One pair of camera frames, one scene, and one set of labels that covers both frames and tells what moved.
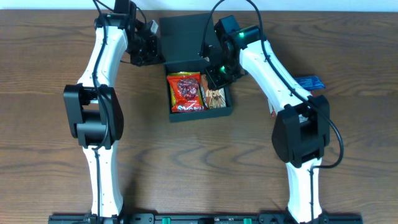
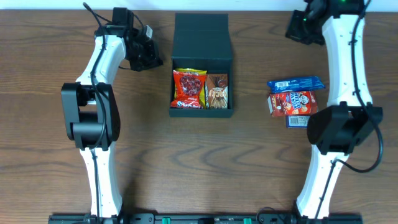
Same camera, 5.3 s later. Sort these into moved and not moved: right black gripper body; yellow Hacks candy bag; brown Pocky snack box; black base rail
Moved: yellow Hacks candy bag; right black gripper body
Not moved: brown Pocky snack box; black base rail
